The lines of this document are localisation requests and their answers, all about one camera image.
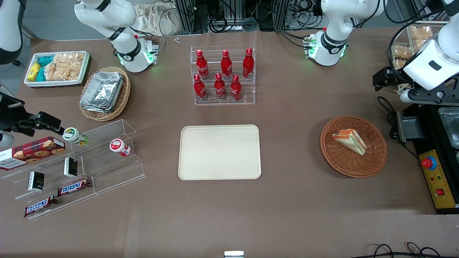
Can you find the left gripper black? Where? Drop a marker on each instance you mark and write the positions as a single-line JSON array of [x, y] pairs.
[[395, 76]]

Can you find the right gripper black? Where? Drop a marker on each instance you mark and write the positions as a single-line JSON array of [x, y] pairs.
[[10, 115]]

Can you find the triangle sandwich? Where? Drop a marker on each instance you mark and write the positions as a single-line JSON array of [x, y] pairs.
[[349, 141]]

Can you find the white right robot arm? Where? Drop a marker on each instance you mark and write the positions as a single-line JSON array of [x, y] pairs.
[[107, 16]]

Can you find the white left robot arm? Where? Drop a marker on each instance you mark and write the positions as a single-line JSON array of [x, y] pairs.
[[333, 21]]

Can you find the white rectangular snack tray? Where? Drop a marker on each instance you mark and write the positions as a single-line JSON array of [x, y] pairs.
[[57, 83]]

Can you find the round brown wicker basket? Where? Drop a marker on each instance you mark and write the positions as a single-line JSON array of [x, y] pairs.
[[344, 165]]

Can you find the aluminium foil tray stack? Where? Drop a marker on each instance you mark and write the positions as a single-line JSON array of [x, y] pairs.
[[102, 91]]

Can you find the oval light wicker basket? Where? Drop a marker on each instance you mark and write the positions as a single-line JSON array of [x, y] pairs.
[[123, 96]]

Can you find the beige plastic serving tray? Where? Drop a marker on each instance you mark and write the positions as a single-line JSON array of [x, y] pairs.
[[219, 152]]

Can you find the red chocolate chip cookie box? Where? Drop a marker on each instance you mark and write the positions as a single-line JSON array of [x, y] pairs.
[[32, 152]]

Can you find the clear bag of fried snacks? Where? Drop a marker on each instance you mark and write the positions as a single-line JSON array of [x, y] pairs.
[[420, 43], [421, 33], [398, 63], [402, 52]]

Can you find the black appliance housing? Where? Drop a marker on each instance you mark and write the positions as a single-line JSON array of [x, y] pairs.
[[426, 136]]

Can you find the small black carton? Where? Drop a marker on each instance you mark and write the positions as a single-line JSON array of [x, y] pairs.
[[70, 167], [36, 181]]

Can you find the clear acrylic stepped shelf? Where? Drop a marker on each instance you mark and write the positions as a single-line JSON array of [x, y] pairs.
[[118, 172], [53, 179]]

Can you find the green capped small bottle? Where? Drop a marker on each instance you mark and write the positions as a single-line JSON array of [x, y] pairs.
[[73, 135]]

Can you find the red emergency stop button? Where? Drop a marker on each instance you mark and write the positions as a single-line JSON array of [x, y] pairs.
[[429, 163]]

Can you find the yellow snack packet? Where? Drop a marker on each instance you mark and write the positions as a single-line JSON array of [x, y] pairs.
[[34, 71]]

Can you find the teal snack packet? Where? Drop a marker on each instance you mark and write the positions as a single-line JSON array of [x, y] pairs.
[[46, 60], [41, 74]]

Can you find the snickers chocolate bar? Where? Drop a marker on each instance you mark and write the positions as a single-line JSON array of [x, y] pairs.
[[74, 187], [40, 206]]

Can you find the clear bag of rice crackers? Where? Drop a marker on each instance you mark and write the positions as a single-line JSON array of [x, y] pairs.
[[53, 71], [73, 64]]

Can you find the yellow control panel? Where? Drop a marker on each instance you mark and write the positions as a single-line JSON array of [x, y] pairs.
[[439, 179]]

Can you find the red capped small bottle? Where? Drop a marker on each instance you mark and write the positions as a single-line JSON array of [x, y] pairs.
[[119, 147]]

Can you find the clear acrylic bottle display stand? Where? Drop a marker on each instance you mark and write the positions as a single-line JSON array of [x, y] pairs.
[[247, 96]]

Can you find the red cola bottle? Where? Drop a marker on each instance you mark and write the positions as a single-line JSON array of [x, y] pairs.
[[248, 64], [235, 89], [220, 89], [199, 89], [202, 66], [226, 66]]

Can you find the crumpled beige paper bag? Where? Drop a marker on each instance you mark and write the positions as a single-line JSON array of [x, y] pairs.
[[157, 18]]

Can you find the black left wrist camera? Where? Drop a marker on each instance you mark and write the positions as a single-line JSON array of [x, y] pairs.
[[387, 77]]

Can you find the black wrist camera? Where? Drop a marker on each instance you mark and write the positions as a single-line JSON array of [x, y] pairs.
[[387, 77], [48, 122]]

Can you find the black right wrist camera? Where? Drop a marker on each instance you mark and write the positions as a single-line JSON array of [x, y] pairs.
[[48, 122]]

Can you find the red rocker switch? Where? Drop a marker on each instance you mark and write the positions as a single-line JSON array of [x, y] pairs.
[[440, 192]]

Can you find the aluminium profile frame rack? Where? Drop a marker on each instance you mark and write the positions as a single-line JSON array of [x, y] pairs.
[[190, 14]]

